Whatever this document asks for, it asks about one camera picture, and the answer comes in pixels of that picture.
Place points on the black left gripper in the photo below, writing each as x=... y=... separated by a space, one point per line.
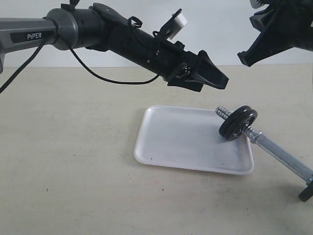
x=174 y=65

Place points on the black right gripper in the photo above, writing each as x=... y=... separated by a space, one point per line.
x=284 y=24

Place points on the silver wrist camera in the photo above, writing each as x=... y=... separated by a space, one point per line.
x=173 y=26
x=255 y=4

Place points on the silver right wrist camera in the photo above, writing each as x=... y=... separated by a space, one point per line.
x=255 y=4

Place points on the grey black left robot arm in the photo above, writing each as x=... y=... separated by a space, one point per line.
x=101 y=28

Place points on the white rectangular plastic tray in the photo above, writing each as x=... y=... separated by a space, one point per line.
x=188 y=138

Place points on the chrome threaded dumbbell bar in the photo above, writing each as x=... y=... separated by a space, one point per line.
x=288 y=160

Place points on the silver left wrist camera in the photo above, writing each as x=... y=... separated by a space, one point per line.
x=173 y=26

